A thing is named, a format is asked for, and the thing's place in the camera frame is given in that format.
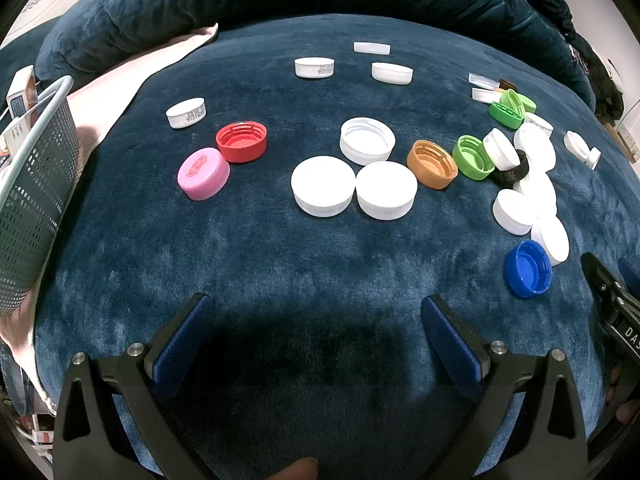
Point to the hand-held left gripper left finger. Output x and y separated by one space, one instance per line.
182 340

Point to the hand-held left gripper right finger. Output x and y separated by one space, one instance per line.
450 345

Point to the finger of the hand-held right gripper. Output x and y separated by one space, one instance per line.
602 285
631 275

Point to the green bottle cap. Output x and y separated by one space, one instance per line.
522 101
471 157
505 115

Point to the grey perforated plastic basket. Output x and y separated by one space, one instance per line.
35 185

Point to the large white bottle cap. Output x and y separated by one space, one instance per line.
367 140
386 190
323 186

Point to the person's right hand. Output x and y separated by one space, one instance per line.
614 382

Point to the person's left hand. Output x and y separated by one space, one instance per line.
300 470

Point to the blue bottle cap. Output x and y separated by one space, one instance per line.
529 268

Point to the black bottle cap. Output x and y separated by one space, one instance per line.
515 172

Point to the pink bottle cap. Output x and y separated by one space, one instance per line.
203 173

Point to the red white printed box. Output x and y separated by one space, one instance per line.
37 432

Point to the orange bottle cap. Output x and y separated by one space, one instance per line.
432 164

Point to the red bottle cap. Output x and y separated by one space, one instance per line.
241 142

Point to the white printed bottle cap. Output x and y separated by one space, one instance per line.
186 112
314 67

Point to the clear bottle cap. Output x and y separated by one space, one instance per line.
482 78

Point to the white printed carton box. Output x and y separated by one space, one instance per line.
15 132
21 91

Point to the pink blanket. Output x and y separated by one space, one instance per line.
140 70

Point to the dark printed clothing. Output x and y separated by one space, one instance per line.
550 5

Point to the white wall socket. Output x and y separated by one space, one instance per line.
631 142

